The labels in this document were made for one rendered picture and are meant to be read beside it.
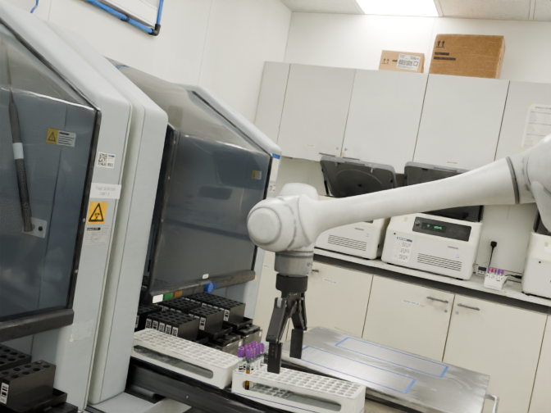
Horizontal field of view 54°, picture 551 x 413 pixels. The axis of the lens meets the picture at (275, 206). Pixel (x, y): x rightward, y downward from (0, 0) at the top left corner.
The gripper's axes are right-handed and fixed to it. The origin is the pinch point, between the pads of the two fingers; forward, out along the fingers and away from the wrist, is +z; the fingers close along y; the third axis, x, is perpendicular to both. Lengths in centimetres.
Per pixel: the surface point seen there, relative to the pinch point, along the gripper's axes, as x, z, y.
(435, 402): -31.8, 12.2, 29.3
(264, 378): 2.8, 3.7, -4.9
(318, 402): -8.0, 9.3, 3.1
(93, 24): 138, -111, 78
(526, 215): -57, -40, 292
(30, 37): 52, -68, -32
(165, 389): 28.1, 11.1, -6.6
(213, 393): 14.8, 9.3, -6.4
